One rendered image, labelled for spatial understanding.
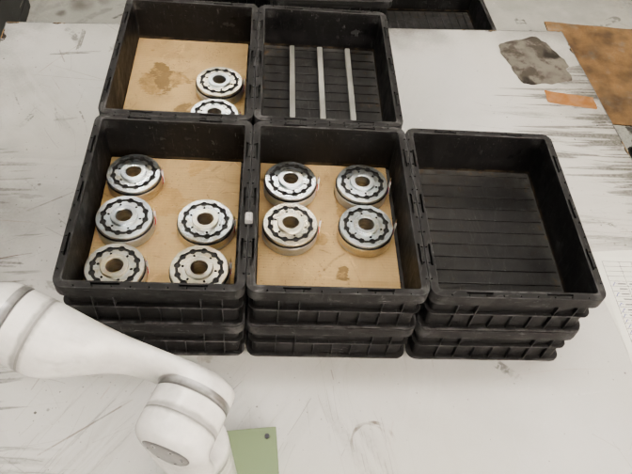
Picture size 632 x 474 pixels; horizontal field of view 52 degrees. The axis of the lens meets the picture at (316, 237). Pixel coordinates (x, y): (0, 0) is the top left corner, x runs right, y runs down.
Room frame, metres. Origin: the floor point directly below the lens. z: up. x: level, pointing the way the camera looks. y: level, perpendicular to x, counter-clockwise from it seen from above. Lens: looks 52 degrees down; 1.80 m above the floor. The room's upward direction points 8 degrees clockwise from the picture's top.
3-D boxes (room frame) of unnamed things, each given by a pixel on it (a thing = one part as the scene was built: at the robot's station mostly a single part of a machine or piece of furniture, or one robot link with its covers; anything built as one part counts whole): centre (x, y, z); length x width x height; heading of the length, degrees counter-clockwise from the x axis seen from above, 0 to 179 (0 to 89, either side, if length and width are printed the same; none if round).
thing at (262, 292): (0.78, -0.02, 0.92); 0.40 x 0.30 x 0.02; 8
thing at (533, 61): (1.62, -0.55, 0.71); 0.22 x 0.19 x 0.01; 12
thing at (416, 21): (2.18, -0.31, 0.31); 0.40 x 0.30 x 0.34; 102
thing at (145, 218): (0.73, 0.35, 0.86); 0.10 x 0.10 x 0.01
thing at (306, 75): (1.18, 0.03, 0.87); 0.40 x 0.30 x 0.11; 8
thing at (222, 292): (0.74, 0.27, 0.92); 0.40 x 0.30 x 0.02; 8
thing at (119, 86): (1.13, 0.33, 0.87); 0.40 x 0.30 x 0.11; 8
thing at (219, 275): (0.64, 0.19, 0.86); 0.10 x 0.10 x 0.01
